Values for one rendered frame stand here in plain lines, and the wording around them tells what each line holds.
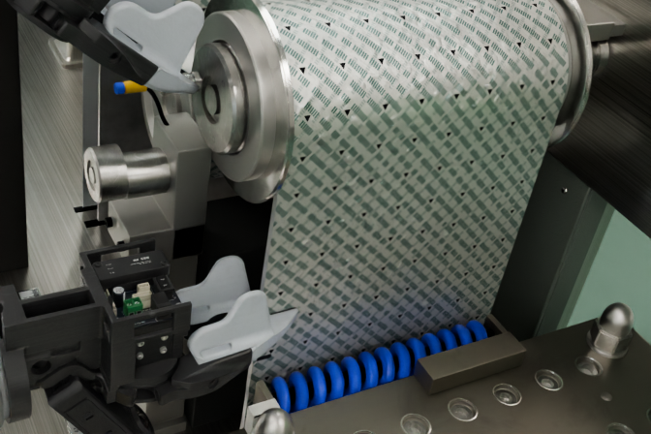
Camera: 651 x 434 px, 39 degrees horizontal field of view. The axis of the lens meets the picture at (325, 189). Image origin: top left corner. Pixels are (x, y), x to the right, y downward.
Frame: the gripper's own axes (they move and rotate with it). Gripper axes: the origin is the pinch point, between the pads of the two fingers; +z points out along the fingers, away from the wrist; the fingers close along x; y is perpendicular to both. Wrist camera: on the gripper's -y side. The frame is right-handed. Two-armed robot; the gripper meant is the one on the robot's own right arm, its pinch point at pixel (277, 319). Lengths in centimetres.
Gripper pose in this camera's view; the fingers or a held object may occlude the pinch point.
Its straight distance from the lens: 69.0
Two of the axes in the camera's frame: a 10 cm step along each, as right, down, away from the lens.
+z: 8.7, -1.7, 4.6
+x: -4.7, -5.6, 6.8
